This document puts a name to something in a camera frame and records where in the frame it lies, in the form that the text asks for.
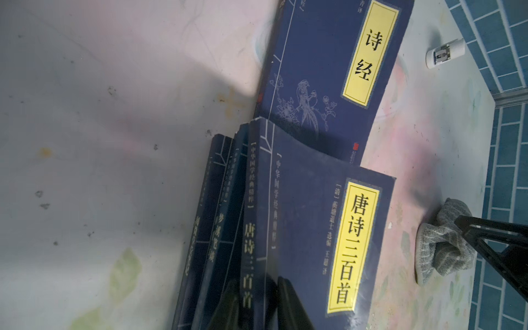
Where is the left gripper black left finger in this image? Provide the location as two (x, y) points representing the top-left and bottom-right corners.
(206, 290), (239, 330)

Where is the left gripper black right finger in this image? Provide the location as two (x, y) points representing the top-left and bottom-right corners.
(277, 276), (315, 330)

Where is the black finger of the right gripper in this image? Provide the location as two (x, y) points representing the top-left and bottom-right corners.
(455, 216), (528, 300)

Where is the blue book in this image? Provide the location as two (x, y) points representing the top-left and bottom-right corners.
(239, 118), (395, 329)
(254, 0), (414, 166)
(191, 124), (249, 329)
(171, 134), (232, 329)

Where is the grey wiping cloth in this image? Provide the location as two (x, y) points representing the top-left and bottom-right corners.
(415, 198), (477, 286)

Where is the small white stapler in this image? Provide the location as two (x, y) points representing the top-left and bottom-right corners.
(426, 38), (466, 69)

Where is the aluminium corner post right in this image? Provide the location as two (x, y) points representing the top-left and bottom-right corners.
(492, 87), (528, 109)

